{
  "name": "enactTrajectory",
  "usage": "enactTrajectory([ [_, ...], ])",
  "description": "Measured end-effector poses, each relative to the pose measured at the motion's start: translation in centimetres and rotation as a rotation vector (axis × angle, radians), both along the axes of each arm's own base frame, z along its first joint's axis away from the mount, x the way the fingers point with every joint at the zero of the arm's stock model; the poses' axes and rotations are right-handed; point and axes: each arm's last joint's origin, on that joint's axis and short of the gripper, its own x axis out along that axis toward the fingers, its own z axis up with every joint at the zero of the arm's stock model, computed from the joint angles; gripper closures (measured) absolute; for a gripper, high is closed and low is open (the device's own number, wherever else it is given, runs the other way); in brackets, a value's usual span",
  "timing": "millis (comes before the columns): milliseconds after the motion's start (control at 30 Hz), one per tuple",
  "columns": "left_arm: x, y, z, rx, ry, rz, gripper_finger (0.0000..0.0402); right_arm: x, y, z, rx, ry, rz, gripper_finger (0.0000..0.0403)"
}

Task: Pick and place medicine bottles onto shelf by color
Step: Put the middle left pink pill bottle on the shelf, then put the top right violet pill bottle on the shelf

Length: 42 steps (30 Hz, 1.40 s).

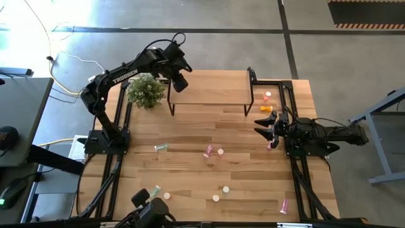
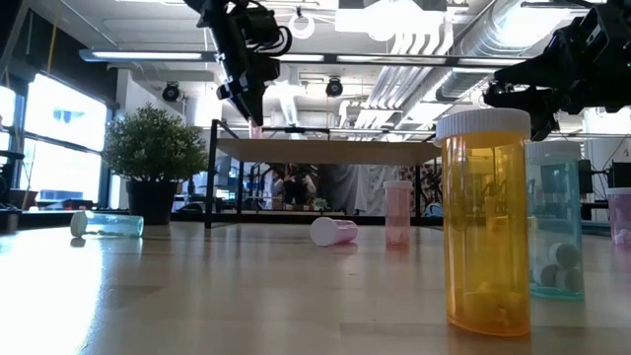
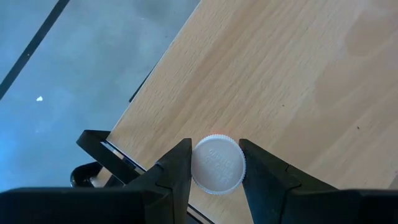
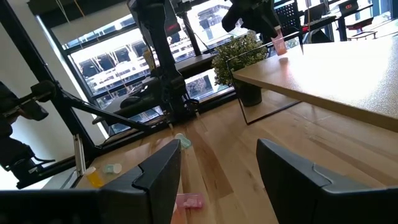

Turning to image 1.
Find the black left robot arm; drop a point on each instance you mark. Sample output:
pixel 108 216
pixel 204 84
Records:
pixel 123 76

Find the white flat panel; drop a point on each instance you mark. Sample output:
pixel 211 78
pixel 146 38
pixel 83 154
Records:
pixel 77 152

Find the black aluminium table frame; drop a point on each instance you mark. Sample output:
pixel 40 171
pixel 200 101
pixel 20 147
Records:
pixel 302 187

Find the black desk foot beam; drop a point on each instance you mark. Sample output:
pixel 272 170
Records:
pixel 53 160

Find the teal pill bottle white cap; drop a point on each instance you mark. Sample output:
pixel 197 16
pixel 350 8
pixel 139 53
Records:
pixel 161 147
pixel 225 189
pixel 155 191

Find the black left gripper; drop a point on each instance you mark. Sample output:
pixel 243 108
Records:
pixel 178 63

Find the black camera rig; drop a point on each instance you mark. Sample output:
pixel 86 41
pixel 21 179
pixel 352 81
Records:
pixel 152 212

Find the silver metal bracket strip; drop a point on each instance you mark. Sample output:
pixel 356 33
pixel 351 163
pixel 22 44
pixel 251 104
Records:
pixel 107 224
pixel 294 225

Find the grey desk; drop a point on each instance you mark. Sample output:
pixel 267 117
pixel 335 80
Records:
pixel 22 104

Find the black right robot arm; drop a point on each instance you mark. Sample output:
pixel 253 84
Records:
pixel 348 134

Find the black mat hazard stripe edge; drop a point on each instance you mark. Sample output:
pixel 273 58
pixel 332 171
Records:
pixel 367 12

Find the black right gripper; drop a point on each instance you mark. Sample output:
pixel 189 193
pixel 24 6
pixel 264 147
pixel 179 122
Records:
pixel 284 130

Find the dark flat tablet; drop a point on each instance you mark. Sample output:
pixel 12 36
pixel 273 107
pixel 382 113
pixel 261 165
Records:
pixel 16 71

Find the black computer mouse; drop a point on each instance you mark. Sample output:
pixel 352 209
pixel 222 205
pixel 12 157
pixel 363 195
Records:
pixel 12 191

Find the black round speaker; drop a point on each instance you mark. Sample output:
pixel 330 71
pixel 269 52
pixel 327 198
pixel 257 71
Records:
pixel 7 138

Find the blue-grey metal stand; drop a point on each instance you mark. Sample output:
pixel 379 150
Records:
pixel 380 149

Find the red pill bottle white cap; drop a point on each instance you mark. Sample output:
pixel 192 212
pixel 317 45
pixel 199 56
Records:
pixel 166 195
pixel 220 152

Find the wooden shelf black metal legs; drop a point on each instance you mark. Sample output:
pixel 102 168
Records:
pixel 215 88

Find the green artificial potted plant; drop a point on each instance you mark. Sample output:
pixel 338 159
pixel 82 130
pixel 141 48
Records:
pixel 145 92

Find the pink pill bottle white cap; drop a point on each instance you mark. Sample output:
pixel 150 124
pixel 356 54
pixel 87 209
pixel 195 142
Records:
pixel 269 146
pixel 208 151
pixel 284 206

